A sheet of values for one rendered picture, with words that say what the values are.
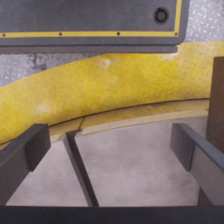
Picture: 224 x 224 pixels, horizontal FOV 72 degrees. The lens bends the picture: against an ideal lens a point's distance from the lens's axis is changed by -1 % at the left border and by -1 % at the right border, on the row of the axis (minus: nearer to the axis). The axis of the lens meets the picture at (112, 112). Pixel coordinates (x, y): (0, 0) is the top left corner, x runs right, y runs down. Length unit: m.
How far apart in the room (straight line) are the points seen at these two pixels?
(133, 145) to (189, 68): 0.50
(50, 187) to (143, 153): 0.38
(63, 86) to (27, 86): 0.18
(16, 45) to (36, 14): 0.10
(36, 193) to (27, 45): 0.54
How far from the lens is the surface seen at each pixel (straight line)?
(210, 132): 0.60
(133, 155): 0.58
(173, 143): 0.16
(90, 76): 0.81
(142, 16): 0.50
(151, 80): 0.82
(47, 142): 0.16
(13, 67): 0.93
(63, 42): 0.50
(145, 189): 0.68
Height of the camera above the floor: 0.80
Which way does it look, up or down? 73 degrees down
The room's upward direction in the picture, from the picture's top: 180 degrees counter-clockwise
